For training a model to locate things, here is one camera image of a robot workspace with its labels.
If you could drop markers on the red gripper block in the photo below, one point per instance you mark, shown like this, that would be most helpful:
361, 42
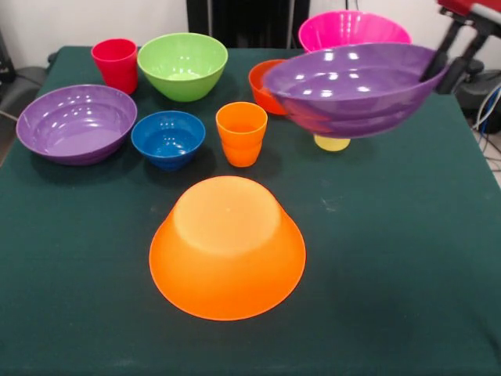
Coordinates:
462, 6

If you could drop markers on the red-orange plastic bowl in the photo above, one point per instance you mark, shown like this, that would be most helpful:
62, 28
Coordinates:
260, 90

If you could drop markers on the orange plastic cup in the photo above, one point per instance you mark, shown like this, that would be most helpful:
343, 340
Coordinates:
241, 137

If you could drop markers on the black floor stand base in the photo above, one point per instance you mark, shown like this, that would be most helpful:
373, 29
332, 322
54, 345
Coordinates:
23, 82
483, 92

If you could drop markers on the blue plastic bowl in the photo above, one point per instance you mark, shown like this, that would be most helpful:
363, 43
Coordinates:
168, 141

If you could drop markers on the red plastic cup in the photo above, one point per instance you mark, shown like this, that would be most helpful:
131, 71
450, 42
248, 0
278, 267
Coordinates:
115, 66

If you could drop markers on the yellow plastic cup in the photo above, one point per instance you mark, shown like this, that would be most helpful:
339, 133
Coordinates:
332, 144

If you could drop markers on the large pink plastic bowl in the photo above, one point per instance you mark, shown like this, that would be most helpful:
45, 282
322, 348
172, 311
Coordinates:
352, 31

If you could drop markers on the dark green table cloth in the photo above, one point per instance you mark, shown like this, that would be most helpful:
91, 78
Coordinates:
391, 254

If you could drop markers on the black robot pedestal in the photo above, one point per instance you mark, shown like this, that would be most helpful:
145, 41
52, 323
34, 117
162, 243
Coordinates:
250, 23

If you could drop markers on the green plastic bowl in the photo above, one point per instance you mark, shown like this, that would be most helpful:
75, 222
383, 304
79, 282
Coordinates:
182, 66

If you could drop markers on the large yellow-orange plastic bowl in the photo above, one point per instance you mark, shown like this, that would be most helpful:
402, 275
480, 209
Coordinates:
227, 254

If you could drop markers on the purple plastic bowl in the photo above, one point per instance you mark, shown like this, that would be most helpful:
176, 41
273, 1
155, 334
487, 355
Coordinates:
352, 98
74, 125

